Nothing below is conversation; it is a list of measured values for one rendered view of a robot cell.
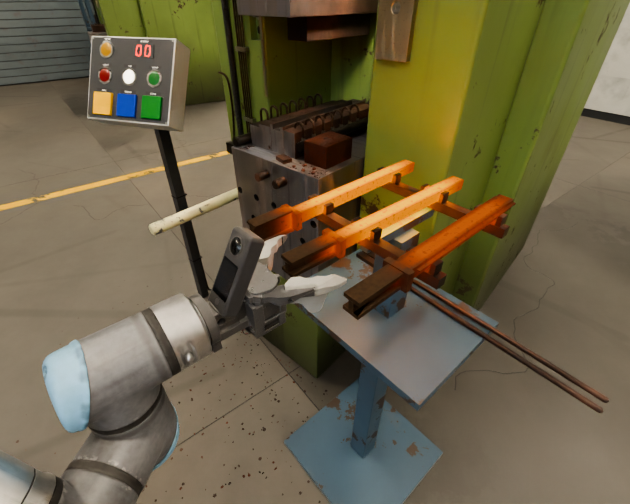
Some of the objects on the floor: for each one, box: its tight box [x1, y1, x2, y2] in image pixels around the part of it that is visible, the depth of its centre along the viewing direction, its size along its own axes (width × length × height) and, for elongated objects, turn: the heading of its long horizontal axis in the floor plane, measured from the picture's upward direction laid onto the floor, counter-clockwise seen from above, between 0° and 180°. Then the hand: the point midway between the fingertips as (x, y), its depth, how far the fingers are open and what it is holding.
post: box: [154, 129, 209, 298], centre depth 158 cm, size 4×4×108 cm
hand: (314, 252), depth 55 cm, fingers open, 14 cm apart
